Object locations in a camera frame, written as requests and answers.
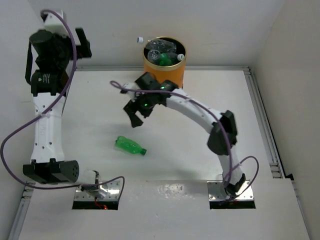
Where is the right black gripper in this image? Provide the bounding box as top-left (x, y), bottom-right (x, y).
top-left (123, 90), bottom-right (155, 128)

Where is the clear bottle blue cap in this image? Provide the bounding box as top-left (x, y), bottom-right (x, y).
top-left (147, 49), bottom-right (161, 65)

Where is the small green bottle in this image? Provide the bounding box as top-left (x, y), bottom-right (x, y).
top-left (158, 53), bottom-right (173, 67)

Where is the clear bottle white cap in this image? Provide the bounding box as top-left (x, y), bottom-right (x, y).
top-left (137, 36), bottom-right (177, 54)

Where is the clear bottle green label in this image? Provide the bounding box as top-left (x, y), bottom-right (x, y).
top-left (166, 52), bottom-right (185, 65)

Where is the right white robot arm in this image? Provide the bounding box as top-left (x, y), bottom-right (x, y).
top-left (120, 72), bottom-right (246, 197)

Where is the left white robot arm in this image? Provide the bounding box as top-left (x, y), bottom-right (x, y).
top-left (22, 27), bottom-right (92, 185)

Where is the orange cylindrical bin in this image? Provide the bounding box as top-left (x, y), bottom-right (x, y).
top-left (142, 36), bottom-right (187, 88)

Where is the green lying bottle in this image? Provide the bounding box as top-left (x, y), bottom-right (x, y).
top-left (115, 136), bottom-right (147, 156)

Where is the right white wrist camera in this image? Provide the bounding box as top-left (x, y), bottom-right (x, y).
top-left (120, 82), bottom-right (140, 99)

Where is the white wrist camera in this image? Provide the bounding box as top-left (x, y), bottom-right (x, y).
top-left (40, 11), bottom-right (69, 36)
top-left (120, 82), bottom-right (140, 99)

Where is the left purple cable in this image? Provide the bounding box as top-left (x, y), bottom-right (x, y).
top-left (0, 9), bottom-right (125, 201)

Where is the purple cable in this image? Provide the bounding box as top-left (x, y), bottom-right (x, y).
top-left (109, 79), bottom-right (260, 201)
top-left (0, 9), bottom-right (125, 201)

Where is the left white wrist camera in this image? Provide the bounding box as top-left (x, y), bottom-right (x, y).
top-left (40, 11), bottom-right (69, 36)

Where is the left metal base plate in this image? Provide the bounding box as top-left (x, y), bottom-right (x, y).
top-left (74, 180), bottom-right (121, 202)

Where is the metal base plate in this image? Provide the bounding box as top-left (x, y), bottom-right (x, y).
top-left (207, 180), bottom-right (254, 202)
top-left (74, 180), bottom-right (121, 202)

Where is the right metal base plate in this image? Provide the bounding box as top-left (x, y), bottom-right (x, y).
top-left (207, 180), bottom-right (254, 202)

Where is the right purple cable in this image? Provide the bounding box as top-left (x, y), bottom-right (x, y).
top-left (109, 79), bottom-right (260, 201)

